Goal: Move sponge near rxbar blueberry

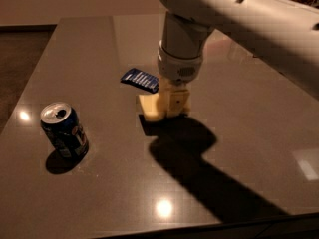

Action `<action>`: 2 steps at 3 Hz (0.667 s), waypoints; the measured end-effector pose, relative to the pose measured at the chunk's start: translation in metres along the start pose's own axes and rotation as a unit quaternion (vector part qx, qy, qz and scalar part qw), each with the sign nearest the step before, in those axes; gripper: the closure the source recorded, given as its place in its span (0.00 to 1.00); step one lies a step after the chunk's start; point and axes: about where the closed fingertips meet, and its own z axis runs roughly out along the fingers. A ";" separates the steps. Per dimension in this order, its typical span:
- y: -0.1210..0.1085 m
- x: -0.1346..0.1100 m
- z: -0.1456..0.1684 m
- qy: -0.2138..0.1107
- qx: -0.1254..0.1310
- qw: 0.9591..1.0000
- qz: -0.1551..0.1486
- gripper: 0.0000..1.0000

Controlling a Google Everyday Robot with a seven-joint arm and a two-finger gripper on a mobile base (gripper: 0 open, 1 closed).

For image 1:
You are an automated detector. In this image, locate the blue rxbar blueberry wrapper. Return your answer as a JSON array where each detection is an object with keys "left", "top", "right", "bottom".
[{"left": 121, "top": 68, "right": 159, "bottom": 94}]

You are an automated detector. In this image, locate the blue pepsi can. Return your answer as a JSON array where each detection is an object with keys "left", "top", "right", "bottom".
[{"left": 40, "top": 102, "right": 89, "bottom": 159}]

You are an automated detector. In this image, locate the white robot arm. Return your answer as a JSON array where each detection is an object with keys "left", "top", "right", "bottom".
[{"left": 152, "top": 0, "right": 319, "bottom": 120}]

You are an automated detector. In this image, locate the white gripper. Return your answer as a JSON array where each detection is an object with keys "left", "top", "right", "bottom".
[{"left": 157, "top": 42, "right": 203, "bottom": 118}]

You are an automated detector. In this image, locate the yellow sponge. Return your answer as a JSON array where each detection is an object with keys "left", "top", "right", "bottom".
[{"left": 139, "top": 94, "right": 164, "bottom": 122}]

